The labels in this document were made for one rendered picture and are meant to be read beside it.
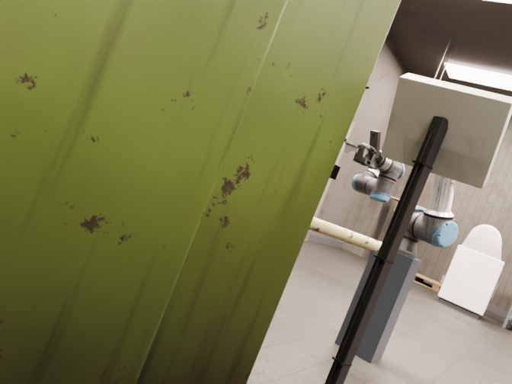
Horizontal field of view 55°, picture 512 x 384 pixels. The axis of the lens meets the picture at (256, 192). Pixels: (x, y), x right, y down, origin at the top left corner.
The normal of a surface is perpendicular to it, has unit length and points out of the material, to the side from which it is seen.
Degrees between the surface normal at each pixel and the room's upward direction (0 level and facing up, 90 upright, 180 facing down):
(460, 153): 120
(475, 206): 90
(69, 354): 90
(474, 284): 90
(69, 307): 90
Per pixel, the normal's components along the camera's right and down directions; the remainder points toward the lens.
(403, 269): -0.49, -0.17
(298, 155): 0.55, 0.25
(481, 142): -0.57, 0.33
